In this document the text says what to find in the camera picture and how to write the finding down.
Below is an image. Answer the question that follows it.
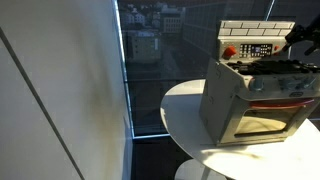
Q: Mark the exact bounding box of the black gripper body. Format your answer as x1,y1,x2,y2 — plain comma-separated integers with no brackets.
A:
289,23,320,44

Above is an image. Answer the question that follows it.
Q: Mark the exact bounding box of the window frame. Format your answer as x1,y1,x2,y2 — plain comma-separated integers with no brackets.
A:
112,0,172,140

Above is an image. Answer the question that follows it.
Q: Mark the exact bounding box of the big red stove knob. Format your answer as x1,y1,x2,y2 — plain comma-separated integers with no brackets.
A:
222,45,238,61

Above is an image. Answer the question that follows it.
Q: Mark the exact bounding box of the white toy kitchen stove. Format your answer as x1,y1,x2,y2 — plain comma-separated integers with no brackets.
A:
199,19,320,148

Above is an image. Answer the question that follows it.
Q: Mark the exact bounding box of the blue stove knob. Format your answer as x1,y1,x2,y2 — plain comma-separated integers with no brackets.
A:
280,77,299,91
249,77,265,93
298,76,316,90

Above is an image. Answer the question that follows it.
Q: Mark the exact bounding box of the red oven door handle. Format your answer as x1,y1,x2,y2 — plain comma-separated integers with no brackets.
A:
248,98,315,110

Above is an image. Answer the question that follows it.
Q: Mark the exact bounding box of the round white table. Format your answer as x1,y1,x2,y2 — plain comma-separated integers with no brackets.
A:
159,78,320,180

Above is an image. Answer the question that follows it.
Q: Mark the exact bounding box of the pale building outside window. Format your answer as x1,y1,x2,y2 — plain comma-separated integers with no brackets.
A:
127,29,163,64

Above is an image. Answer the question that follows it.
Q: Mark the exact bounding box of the black stove control panel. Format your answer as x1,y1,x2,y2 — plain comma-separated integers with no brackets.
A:
239,43,273,59

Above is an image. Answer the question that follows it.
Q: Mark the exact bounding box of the white round table base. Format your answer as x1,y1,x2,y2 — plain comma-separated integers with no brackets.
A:
174,158,228,180

